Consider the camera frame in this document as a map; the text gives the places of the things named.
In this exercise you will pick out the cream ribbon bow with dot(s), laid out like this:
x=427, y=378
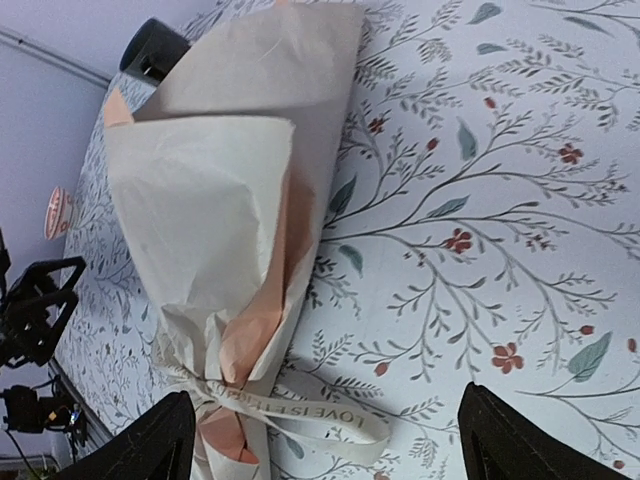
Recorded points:
x=300, y=415

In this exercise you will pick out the front aluminium rail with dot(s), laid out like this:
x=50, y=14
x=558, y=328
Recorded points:
x=97, y=434

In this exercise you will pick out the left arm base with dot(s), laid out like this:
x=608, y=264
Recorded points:
x=48, y=407

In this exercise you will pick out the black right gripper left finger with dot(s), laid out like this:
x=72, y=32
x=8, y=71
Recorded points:
x=159, y=445

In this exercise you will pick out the floral tablecloth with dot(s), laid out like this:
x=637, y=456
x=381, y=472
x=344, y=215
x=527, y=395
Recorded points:
x=483, y=227

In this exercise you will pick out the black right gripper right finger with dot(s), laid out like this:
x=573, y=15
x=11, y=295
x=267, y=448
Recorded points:
x=499, y=443

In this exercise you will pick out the peach wrapping paper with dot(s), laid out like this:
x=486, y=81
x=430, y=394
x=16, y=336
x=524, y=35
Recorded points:
x=220, y=183

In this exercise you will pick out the red white patterned bowl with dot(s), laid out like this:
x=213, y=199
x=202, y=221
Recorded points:
x=59, y=214

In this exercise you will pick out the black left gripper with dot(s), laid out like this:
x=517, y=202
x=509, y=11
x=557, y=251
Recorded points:
x=26, y=336

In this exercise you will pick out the dark grey mug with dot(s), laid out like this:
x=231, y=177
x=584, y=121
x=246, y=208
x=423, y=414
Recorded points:
x=153, y=52

